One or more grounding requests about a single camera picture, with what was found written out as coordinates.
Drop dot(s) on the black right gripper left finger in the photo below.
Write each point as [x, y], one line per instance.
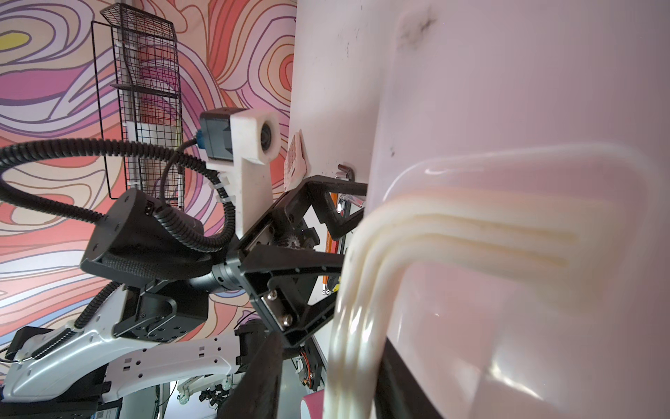
[257, 395]

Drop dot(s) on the black wire basket back wall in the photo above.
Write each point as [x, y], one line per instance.
[146, 75]

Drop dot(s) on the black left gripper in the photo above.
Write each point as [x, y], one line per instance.
[276, 262]

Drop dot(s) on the pink calculator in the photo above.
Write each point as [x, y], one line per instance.
[295, 163]

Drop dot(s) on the pink plastic tool box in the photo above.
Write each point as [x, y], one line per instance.
[515, 247]

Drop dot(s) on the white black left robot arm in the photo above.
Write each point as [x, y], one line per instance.
[170, 313]

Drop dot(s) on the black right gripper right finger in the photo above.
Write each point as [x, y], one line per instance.
[398, 394]

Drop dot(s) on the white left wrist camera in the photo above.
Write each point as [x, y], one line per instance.
[240, 144]

